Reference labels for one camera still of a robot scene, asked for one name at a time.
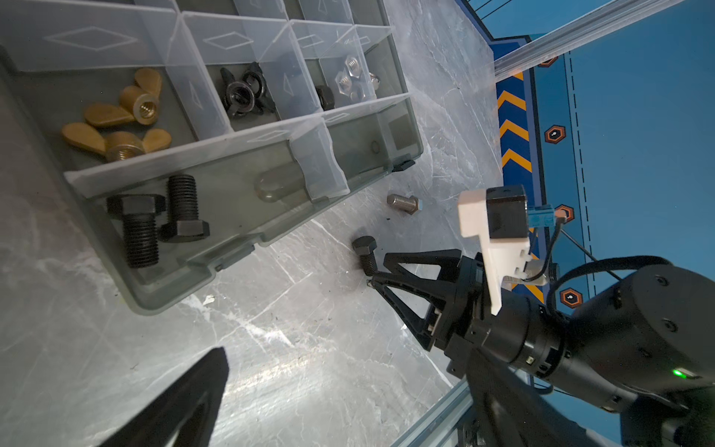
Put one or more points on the black hex bolt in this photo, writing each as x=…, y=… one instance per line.
x=138, y=215
x=364, y=248
x=184, y=223

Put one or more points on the silver hex bolt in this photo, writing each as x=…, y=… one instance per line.
x=410, y=205

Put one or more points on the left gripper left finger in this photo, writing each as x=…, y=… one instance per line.
x=185, y=414

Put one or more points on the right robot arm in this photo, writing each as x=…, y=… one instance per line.
x=643, y=348

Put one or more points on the grey plastic organizer box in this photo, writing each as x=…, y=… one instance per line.
x=258, y=176

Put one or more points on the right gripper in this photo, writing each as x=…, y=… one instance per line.
x=459, y=315

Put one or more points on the right aluminium corner post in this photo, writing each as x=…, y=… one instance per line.
x=597, y=23

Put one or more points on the brass wing nut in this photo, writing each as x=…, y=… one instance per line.
x=137, y=103
x=116, y=146

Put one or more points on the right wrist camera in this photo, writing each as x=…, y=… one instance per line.
x=501, y=220

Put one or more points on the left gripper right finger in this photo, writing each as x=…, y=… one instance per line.
x=511, y=413

